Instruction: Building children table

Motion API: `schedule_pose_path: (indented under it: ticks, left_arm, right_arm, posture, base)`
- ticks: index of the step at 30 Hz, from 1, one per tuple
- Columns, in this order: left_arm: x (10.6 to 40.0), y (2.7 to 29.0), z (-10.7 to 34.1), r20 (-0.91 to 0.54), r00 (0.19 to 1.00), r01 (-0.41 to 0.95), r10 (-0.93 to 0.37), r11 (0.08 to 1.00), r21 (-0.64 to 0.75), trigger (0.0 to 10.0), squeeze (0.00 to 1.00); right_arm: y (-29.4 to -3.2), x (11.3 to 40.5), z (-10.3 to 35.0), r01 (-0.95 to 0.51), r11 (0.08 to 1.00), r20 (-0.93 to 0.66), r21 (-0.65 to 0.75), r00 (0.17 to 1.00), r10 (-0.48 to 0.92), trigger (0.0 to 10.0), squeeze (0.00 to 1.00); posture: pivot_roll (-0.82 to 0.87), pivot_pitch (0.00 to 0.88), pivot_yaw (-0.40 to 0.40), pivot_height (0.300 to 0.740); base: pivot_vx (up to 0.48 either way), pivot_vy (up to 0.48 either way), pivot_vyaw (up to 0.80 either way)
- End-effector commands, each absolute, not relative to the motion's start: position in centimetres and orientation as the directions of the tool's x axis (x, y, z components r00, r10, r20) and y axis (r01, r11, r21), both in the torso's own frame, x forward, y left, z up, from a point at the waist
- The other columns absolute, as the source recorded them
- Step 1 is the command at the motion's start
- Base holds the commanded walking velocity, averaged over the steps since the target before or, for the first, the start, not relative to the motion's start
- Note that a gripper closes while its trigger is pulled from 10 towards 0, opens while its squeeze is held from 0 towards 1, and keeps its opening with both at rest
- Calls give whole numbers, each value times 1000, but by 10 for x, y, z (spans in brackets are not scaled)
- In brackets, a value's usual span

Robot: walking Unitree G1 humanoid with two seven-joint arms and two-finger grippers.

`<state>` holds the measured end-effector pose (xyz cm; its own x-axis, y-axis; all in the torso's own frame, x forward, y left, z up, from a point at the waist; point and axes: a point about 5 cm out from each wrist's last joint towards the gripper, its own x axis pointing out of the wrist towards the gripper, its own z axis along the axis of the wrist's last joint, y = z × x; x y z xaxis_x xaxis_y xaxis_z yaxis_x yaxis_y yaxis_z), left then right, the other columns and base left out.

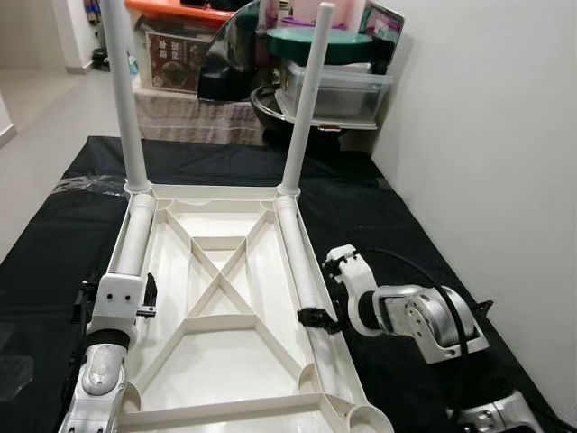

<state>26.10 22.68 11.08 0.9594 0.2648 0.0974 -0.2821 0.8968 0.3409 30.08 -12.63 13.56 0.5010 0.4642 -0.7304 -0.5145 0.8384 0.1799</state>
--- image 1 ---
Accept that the black tablecloth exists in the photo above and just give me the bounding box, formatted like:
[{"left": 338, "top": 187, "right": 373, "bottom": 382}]
[{"left": 0, "top": 134, "right": 544, "bottom": 433}]

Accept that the white plastic table top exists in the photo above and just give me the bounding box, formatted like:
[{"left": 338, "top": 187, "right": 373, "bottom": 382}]
[{"left": 102, "top": 182, "right": 394, "bottom": 433}]

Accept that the crumpled clear tape piece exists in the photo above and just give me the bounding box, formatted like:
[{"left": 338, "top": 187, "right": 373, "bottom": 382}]
[{"left": 52, "top": 175, "right": 124, "bottom": 197}]

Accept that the flat clear tape patch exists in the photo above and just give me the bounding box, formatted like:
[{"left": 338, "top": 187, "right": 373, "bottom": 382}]
[{"left": 0, "top": 355, "right": 39, "bottom": 404}]

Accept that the clear plastic food container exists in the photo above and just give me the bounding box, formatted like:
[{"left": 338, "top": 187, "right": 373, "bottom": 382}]
[{"left": 273, "top": 57, "right": 395, "bottom": 129}]

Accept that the patterned cloth covered bench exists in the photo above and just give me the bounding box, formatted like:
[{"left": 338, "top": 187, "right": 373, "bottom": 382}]
[{"left": 132, "top": 84, "right": 273, "bottom": 147}]

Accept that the green round pot lid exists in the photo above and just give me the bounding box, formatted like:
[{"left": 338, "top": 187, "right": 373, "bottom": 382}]
[{"left": 264, "top": 23, "right": 377, "bottom": 68}]

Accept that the shiny black plastic bag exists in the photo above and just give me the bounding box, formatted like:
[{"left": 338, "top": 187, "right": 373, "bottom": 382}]
[{"left": 197, "top": 0, "right": 273, "bottom": 104}]

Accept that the brown printed carton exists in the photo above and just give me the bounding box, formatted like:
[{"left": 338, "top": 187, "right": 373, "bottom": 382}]
[{"left": 147, "top": 30, "right": 215, "bottom": 91}]

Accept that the dark green tray with label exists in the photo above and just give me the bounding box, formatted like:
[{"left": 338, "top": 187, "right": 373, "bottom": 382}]
[{"left": 359, "top": 0, "right": 408, "bottom": 75}]

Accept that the pink purple container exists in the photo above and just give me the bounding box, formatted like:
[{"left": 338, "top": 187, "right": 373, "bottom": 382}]
[{"left": 269, "top": 0, "right": 363, "bottom": 30}]

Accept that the clear bin with orange lid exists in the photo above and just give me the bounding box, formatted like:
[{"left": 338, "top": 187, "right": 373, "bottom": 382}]
[{"left": 124, "top": 0, "right": 237, "bottom": 93}]

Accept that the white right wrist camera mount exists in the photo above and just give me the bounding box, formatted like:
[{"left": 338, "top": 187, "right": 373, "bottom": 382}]
[{"left": 322, "top": 244, "right": 381, "bottom": 338}]

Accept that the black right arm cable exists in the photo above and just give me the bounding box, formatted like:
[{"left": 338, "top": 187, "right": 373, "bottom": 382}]
[{"left": 361, "top": 247, "right": 495, "bottom": 382}]

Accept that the black coiled hose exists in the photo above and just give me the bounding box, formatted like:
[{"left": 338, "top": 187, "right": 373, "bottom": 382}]
[{"left": 89, "top": 49, "right": 115, "bottom": 73}]

